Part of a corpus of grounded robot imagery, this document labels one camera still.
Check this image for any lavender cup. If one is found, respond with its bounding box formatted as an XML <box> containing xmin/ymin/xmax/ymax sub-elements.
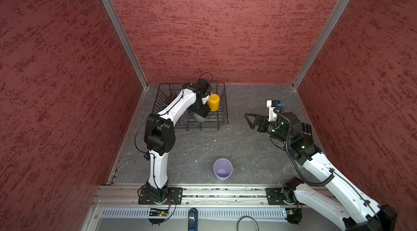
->
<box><xmin>213</xmin><ymin>158</ymin><xmax>233</xmax><ymax>182</ymax></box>

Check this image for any corner aluminium profile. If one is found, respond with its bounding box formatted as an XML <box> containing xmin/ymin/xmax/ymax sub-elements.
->
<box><xmin>101</xmin><ymin>0</ymin><xmax>149</xmax><ymax>90</ymax></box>
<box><xmin>292</xmin><ymin>0</ymin><xmax>350</xmax><ymax>91</ymax></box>

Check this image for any black cable loop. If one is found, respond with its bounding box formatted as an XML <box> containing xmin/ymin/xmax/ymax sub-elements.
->
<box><xmin>237</xmin><ymin>216</ymin><xmax>260</xmax><ymax>231</ymax></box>

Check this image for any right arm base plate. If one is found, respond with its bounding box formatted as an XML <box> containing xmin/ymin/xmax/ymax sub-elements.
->
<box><xmin>266</xmin><ymin>187</ymin><xmax>305</xmax><ymax>206</ymax></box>

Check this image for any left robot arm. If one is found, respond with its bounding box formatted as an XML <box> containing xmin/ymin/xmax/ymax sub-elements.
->
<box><xmin>144</xmin><ymin>78</ymin><xmax>211</xmax><ymax>204</ymax></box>

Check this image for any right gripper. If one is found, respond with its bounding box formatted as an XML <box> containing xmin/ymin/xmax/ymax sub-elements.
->
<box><xmin>244</xmin><ymin>113</ymin><xmax>290</xmax><ymax>144</ymax></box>

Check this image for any black wire dish rack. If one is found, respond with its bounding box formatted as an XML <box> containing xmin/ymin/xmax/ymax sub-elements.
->
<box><xmin>152</xmin><ymin>82</ymin><xmax>229</xmax><ymax>131</ymax></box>

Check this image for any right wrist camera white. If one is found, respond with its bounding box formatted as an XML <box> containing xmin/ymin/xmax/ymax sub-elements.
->
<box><xmin>266</xmin><ymin>100</ymin><xmax>284</xmax><ymax>122</ymax></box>

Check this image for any black calculator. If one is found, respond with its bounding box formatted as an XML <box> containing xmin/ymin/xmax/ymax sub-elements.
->
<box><xmin>301</xmin><ymin>122</ymin><xmax>312</xmax><ymax>138</ymax></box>

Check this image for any grey mug cream inside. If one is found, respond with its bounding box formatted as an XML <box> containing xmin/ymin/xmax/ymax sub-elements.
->
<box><xmin>193</xmin><ymin>113</ymin><xmax>206</xmax><ymax>123</ymax></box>

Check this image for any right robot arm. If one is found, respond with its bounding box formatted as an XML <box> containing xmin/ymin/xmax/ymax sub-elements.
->
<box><xmin>244</xmin><ymin>107</ymin><xmax>397</xmax><ymax>231</ymax></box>

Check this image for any yellow mug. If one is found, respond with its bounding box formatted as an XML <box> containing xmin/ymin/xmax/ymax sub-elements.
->
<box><xmin>207</xmin><ymin>93</ymin><xmax>220</xmax><ymax>112</ymax></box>

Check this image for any front aluminium rail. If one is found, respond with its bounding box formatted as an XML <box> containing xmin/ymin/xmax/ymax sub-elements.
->
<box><xmin>91</xmin><ymin>184</ymin><xmax>357</xmax><ymax>208</ymax></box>

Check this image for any right corner aluminium profile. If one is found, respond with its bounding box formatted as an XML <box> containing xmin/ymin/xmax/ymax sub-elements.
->
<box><xmin>292</xmin><ymin>0</ymin><xmax>350</xmax><ymax>91</ymax></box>

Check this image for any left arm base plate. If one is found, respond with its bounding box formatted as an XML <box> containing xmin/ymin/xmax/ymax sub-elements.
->
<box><xmin>138</xmin><ymin>187</ymin><xmax>183</xmax><ymax>206</ymax></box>

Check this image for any left corner aluminium profile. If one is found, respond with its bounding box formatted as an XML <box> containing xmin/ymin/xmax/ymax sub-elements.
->
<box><xmin>101</xmin><ymin>0</ymin><xmax>149</xmax><ymax>90</ymax></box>

